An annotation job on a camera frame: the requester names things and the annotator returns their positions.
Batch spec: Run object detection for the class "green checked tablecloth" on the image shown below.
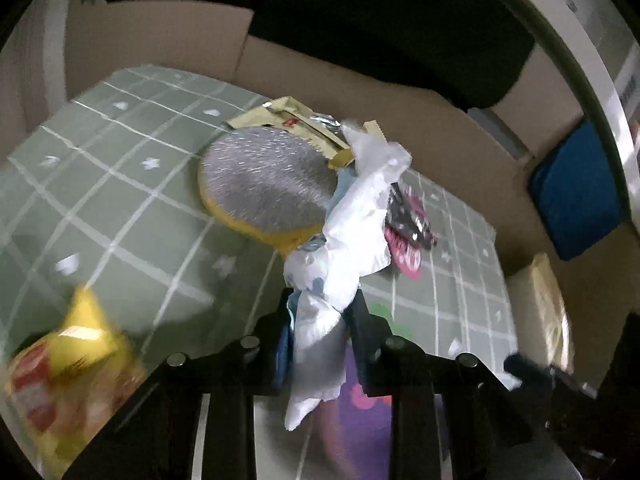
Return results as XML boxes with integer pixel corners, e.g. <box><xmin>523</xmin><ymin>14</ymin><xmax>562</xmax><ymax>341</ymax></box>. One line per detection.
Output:
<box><xmin>0</xmin><ymin>64</ymin><xmax>521</xmax><ymax>480</ymax></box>

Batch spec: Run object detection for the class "round silver yellow scouring pad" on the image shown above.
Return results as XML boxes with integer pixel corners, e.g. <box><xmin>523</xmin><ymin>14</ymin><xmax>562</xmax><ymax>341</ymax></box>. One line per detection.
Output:
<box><xmin>196</xmin><ymin>126</ymin><xmax>346</xmax><ymax>253</ymax></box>

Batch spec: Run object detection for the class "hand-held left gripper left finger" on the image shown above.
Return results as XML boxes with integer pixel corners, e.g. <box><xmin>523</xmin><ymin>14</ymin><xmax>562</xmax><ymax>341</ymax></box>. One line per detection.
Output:
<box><xmin>65</xmin><ymin>292</ymin><xmax>301</xmax><ymax>480</ymax></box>

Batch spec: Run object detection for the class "white tissue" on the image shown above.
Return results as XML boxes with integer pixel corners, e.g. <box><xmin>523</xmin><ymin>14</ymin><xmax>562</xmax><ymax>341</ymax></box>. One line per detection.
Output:
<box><xmin>282</xmin><ymin>120</ymin><xmax>413</xmax><ymax>433</ymax></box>

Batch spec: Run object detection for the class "black cloth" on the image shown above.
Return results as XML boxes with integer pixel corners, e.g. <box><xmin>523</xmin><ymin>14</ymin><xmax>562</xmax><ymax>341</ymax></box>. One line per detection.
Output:
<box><xmin>100</xmin><ymin>0</ymin><xmax>536</xmax><ymax>110</ymax></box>

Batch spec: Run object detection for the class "blue cloth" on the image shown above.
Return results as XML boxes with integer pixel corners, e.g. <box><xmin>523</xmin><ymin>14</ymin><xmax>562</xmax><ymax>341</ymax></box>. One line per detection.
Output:
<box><xmin>527</xmin><ymin>117</ymin><xmax>631</xmax><ymax>262</ymax></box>

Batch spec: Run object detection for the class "brown cardboard panel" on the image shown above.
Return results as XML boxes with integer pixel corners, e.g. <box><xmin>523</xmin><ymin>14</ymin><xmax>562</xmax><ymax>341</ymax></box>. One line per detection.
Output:
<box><xmin>65</xmin><ymin>0</ymin><xmax>556</xmax><ymax>281</ymax></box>

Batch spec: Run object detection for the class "purple wrapper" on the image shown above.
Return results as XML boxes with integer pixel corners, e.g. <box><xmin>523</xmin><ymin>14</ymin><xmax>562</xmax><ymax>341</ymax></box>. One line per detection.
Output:
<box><xmin>312</xmin><ymin>330</ymin><xmax>396</xmax><ymax>480</ymax></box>

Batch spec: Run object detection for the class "beige foil packet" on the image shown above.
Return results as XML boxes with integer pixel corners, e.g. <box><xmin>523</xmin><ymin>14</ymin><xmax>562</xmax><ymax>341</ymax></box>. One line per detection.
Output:
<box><xmin>224</xmin><ymin>96</ymin><xmax>351</xmax><ymax>168</ymax></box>

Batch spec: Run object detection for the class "red yellow snack packet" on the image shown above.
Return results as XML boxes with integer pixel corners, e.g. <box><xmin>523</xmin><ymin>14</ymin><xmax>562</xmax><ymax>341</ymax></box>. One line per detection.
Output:
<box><xmin>5</xmin><ymin>285</ymin><xmax>146</xmax><ymax>478</ymax></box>

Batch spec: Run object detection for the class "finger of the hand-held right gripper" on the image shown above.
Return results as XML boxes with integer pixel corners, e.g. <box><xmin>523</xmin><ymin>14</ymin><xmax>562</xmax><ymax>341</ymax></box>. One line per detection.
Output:
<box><xmin>502</xmin><ymin>352</ymin><xmax>556</xmax><ymax>392</ymax></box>

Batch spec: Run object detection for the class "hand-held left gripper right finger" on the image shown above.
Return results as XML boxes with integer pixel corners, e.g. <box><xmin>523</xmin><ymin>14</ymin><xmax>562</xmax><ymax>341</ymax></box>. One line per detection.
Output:
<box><xmin>345</xmin><ymin>292</ymin><xmax>588</xmax><ymax>480</ymax></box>

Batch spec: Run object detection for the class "white kitchen counter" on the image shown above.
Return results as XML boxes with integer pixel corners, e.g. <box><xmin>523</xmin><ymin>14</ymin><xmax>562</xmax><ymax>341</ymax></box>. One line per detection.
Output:
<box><xmin>480</xmin><ymin>0</ymin><xmax>640</xmax><ymax>126</ymax></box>

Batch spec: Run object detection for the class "yellowish plastic bin bag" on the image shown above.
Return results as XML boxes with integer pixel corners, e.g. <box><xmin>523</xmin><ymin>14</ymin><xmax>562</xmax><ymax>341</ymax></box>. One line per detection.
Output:
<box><xmin>507</xmin><ymin>252</ymin><xmax>576</xmax><ymax>376</ymax></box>

